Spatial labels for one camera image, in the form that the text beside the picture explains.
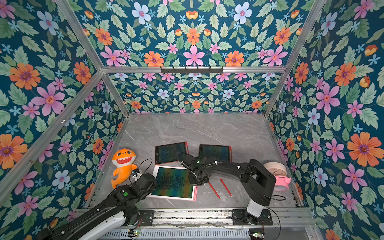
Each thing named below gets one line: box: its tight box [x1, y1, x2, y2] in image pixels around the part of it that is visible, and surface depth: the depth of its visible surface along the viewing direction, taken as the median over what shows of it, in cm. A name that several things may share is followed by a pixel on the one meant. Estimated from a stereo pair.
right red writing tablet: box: [198, 144, 233, 162], surface depth 100 cm
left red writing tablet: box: [155, 141, 189, 165], surface depth 100 cm
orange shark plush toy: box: [111, 148, 138, 189], surface depth 88 cm
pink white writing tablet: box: [147, 165, 198, 202], surface depth 86 cm
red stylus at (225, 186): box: [219, 178, 232, 197], surface depth 86 cm
